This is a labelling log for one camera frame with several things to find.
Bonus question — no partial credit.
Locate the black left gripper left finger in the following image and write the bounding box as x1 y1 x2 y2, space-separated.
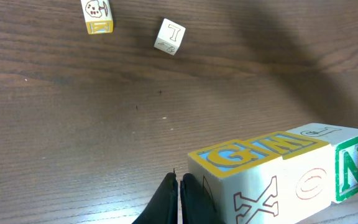
132 172 178 224

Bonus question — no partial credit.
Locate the green N wooden block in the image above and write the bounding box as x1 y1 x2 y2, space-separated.
289 123 358 203

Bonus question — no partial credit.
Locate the blue sided X wooden block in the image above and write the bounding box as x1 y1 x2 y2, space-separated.
188 140 283 223

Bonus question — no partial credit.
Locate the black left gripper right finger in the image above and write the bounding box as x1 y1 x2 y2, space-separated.
180 173 224 224

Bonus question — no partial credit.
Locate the plain white wooden block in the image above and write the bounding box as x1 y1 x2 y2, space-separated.
154 18 186 55

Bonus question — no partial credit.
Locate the yellow sided O wooden block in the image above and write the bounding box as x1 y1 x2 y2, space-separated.
249 131 334 223

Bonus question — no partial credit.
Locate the yellow K wooden block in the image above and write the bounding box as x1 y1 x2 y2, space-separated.
81 0 114 35

